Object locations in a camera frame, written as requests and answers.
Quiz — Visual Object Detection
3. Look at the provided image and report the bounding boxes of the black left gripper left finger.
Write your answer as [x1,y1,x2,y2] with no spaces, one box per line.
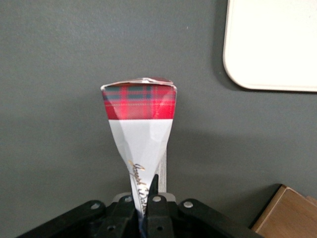
[95,195,137,238]

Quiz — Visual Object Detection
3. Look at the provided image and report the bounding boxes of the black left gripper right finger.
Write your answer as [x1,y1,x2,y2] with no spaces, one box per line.
[145,174,174,238]

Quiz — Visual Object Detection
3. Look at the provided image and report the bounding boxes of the red tartan cookie box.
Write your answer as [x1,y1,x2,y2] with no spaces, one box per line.
[100,76,178,224]

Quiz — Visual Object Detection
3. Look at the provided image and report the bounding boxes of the white rectangular tray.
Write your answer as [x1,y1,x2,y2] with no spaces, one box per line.
[222,0,317,93]

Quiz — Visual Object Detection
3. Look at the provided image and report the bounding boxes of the light wooden board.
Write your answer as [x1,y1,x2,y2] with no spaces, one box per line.
[251,184,317,238]

